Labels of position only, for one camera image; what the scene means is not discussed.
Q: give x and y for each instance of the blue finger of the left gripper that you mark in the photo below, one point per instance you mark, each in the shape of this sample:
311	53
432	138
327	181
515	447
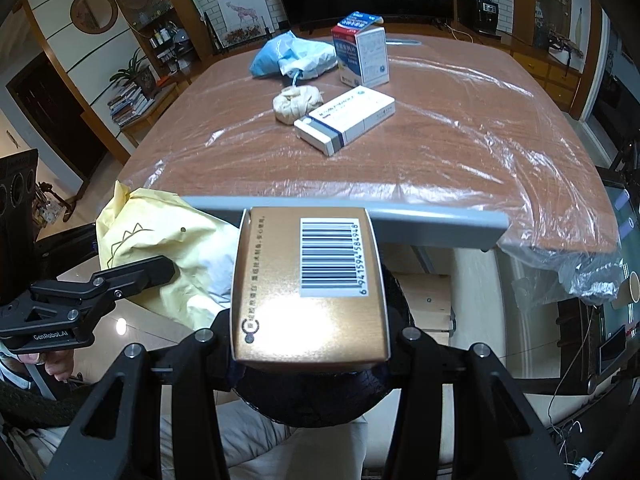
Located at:
132	279

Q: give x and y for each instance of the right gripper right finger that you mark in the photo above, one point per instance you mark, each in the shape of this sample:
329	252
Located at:
399	317

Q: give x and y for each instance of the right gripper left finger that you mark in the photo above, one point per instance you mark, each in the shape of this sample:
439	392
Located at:
226	372

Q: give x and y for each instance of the yellow padded envelope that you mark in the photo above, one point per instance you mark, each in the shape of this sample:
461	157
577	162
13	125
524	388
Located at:
140	224

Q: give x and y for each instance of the brown cardboard box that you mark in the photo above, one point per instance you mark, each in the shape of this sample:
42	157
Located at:
307	291

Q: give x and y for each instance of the black round trash bin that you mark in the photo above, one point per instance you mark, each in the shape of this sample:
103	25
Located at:
324	399

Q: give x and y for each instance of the person left hand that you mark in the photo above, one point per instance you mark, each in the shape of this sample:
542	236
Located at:
58	364

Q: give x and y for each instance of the stack of books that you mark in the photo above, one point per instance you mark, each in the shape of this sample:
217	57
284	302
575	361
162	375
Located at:
128	104

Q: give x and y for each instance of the potted green plant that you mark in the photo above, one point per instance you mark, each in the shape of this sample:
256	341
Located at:
136	72

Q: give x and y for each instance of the white flat medicine box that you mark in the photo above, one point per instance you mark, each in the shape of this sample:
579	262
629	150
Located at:
341	121

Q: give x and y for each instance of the blue plastic bag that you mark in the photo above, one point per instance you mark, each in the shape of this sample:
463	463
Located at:
295	58

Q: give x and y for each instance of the blue white medicine carton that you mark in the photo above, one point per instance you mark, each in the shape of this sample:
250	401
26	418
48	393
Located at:
360	45

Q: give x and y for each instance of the black coffee machine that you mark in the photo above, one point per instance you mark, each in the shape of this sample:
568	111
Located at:
479	15

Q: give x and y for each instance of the white charger with cable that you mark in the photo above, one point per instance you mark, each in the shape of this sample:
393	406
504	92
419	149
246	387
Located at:
572	445

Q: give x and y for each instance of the round wall mirror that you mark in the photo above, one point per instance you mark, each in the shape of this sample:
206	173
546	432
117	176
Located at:
94	17

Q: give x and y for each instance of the giraffe picture frame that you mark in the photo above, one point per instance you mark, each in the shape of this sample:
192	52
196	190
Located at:
243	20

